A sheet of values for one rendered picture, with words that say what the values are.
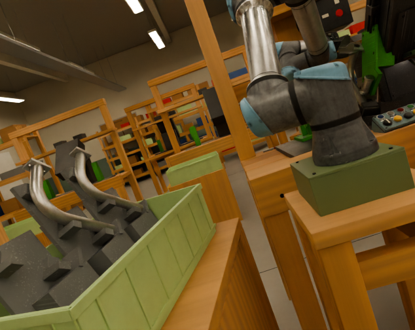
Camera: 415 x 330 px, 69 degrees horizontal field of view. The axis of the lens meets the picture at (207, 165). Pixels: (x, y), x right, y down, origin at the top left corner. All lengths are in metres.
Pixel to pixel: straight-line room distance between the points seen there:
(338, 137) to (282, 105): 0.15
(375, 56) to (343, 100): 0.69
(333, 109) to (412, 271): 0.38
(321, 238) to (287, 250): 0.50
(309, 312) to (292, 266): 0.20
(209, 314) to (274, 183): 0.57
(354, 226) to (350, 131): 0.21
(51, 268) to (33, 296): 0.06
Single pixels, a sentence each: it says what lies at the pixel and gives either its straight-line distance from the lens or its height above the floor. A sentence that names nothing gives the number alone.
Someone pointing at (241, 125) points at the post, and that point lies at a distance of 1.64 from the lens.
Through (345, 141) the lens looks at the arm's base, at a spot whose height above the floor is 0.99.
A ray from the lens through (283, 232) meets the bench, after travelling 1.14.
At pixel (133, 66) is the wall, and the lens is 11.75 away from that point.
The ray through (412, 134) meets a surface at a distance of 1.22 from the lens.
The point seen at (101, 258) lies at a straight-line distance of 0.84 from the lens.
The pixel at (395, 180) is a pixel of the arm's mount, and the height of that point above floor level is 0.88.
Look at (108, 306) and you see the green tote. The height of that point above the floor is 0.91.
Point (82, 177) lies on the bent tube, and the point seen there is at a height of 1.11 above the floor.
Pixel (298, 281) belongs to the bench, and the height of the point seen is 0.48.
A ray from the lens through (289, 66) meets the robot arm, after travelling 1.32.
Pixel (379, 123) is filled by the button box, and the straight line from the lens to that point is 1.20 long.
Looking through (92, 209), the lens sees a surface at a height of 1.01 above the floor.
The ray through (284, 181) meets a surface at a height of 0.86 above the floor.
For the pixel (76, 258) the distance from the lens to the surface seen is 0.80.
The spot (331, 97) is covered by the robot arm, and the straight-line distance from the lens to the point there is 0.74.
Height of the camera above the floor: 1.13
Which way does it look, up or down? 7 degrees down
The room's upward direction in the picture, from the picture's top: 20 degrees counter-clockwise
